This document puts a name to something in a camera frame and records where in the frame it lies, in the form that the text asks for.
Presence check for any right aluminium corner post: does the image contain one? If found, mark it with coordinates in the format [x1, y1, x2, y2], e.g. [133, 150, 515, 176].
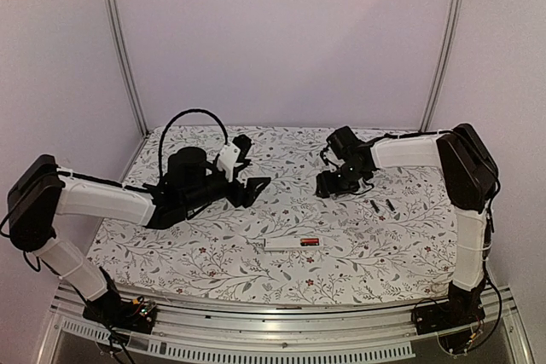
[419, 0, 463, 132]

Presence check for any floral patterned table mat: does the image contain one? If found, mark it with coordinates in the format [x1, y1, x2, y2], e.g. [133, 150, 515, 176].
[80, 124, 479, 308]

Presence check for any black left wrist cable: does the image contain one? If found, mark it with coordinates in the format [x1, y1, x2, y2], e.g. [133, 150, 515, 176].
[157, 108, 229, 177]

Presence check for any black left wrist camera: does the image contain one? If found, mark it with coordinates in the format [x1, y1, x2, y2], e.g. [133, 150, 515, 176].
[216, 135, 252, 182]

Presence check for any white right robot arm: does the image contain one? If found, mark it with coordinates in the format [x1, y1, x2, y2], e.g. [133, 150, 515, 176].
[316, 123, 501, 292]

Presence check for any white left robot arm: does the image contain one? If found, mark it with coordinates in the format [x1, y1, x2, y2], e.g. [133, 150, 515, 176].
[3, 143, 271, 325]

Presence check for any aluminium front rail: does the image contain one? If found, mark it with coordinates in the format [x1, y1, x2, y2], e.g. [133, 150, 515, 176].
[37, 285, 537, 363]

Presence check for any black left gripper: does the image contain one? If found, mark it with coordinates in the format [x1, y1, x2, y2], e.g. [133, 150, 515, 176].
[182, 168, 270, 212]

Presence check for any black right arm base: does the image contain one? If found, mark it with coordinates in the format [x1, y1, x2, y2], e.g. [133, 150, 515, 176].
[410, 298, 485, 355]

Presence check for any left aluminium corner post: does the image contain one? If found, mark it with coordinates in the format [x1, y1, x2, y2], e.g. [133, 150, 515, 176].
[104, 0, 149, 138]

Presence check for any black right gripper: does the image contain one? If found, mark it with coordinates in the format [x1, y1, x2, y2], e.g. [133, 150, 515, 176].
[316, 163, 365, 199]

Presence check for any aluminium corner post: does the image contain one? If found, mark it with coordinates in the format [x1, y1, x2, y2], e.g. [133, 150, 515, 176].
[419, 0, 463, 132]
[104, 0, 149, 138]

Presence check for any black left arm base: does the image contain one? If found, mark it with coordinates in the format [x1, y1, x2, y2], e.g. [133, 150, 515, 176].
[83, 268, 158, 334]

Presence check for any white slim remote control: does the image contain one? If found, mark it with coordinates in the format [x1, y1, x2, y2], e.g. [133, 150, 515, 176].
[264, 236, 322, 251]

